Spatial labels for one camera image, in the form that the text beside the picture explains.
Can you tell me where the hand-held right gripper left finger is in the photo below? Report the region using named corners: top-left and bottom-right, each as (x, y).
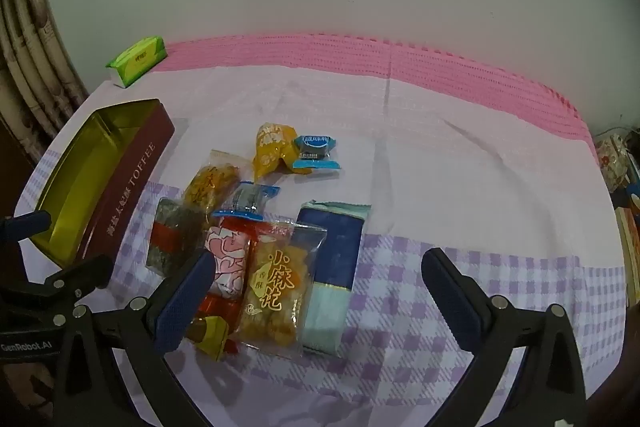
top-left (52, 249), bottom-right (236, 427)

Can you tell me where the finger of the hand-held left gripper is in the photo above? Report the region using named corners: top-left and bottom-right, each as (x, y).
top-left (0, 255), bottom-right (115, 308)
top-left (0, 209), bottom-right (53, 243)

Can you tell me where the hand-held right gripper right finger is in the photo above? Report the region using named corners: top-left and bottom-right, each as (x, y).
top-left (421, 248), bottom-right (588, 427)

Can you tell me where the small bright yellow packet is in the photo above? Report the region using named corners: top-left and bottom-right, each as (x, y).
top-left (187, 314), bottom-right (231, 362)

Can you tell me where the pink white patterned packet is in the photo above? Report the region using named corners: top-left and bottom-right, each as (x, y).
top-left (202, 217), bottom-right (251, 303)

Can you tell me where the grey red snack packet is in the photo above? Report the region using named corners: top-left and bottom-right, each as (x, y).
top-left (146, 197), bottom-right (211, 278)

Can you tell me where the clear yellow fried snack packet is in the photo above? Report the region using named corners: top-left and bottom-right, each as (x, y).
top-left (235, 219), bottom-right (328, 350)

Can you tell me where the dark red gold tin box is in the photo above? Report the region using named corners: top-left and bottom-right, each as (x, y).
top-left (15, 98), bottom-right (176, 269)

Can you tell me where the navy light blue packet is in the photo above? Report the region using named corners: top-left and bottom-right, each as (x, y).
top-left (295, 201), bottom-right (373, 358)

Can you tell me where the blue grey candy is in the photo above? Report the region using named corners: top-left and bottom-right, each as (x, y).
top-left (211, 181), bottom-right (281, 220)

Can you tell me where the clear twisted dough packet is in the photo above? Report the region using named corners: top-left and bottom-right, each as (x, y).
top-left (182, 149), bottom-right (251, 218)

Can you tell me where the blue dark candy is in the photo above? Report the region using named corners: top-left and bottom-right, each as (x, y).
top-left (291, 133), bottom-right (344, 172)

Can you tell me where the pink purple checked cloth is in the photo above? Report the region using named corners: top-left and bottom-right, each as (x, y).
top-left (15, 32), bottom-right (628, 427)

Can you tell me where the stack of books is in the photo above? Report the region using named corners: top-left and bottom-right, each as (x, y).
top-left (612, 192), bottom-right (640, 303)

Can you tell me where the beige striped curtain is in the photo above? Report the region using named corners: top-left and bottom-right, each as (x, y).
top-left (0, 0), bottom-right (91, 148)

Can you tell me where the green tissue pack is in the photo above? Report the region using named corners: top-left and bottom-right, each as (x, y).
top-left (105, 36), bottom-right (167, 88)

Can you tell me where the floral printed box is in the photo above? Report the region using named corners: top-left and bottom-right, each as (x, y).
top-left (597, 134), bottom-right (630, 192)

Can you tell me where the blue printed box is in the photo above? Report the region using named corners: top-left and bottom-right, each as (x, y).
top-left (622, 157), bottom-right (640, 210)

